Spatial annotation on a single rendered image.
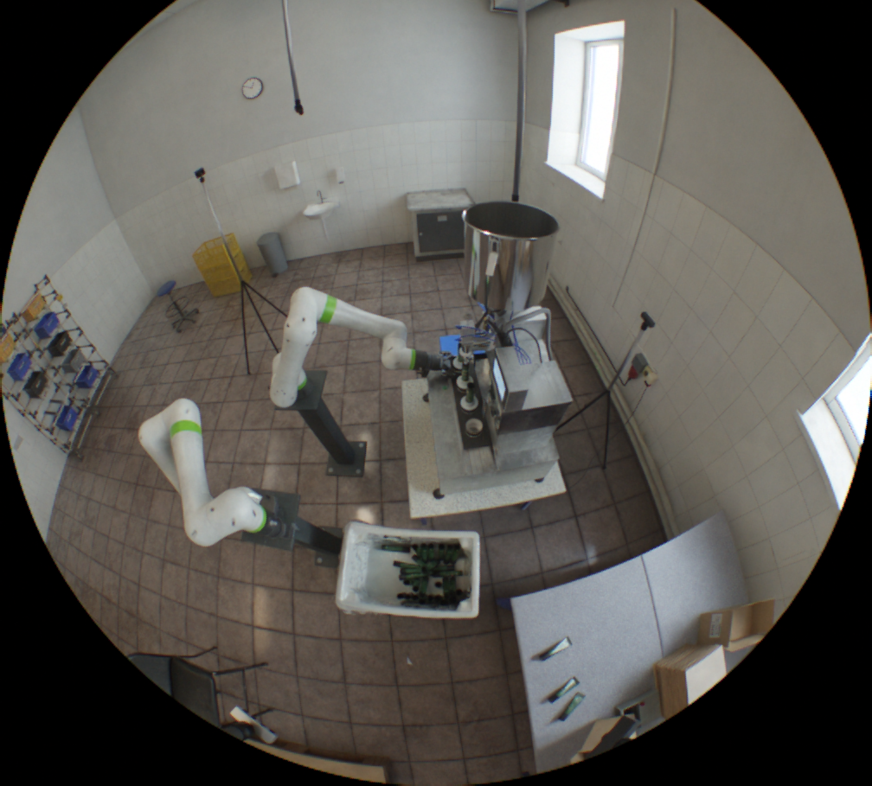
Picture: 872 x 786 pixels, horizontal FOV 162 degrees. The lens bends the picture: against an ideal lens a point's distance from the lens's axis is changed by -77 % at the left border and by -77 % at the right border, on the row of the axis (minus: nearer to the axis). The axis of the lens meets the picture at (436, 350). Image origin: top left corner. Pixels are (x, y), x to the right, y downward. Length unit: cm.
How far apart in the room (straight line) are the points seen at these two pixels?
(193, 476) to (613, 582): 163
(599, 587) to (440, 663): 113
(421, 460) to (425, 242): 306
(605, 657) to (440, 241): 418
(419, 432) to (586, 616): 121
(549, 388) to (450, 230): 322
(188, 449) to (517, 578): 193
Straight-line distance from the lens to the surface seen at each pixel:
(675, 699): 174
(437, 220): 394
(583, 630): 154
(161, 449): 124
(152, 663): 234
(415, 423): 162
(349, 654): 231
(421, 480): 149
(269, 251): 472
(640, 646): 170
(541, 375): 105
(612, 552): 243
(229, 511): 85
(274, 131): 461
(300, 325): 111
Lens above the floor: 215
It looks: 47 degrees down
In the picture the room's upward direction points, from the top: 4 degrees counter-clockwise
